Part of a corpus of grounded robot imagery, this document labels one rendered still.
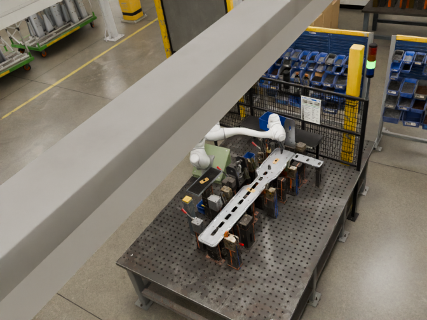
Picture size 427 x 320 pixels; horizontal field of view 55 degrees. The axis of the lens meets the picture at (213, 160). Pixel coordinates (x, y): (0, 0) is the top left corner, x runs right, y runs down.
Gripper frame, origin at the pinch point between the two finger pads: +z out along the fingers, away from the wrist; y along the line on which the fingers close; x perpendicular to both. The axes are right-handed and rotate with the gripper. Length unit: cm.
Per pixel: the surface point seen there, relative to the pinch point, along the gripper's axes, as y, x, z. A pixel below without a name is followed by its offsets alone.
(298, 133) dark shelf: 0.5, 46.2, 10.5
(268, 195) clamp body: 16.5, -43.3, 15.4
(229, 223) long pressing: 6, -90, 13
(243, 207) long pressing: 6, -69, 13
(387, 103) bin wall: 49, 184, 42
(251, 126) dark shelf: -51, 37, 10
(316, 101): 16, 55, -27
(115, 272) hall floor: -123, -143, 112
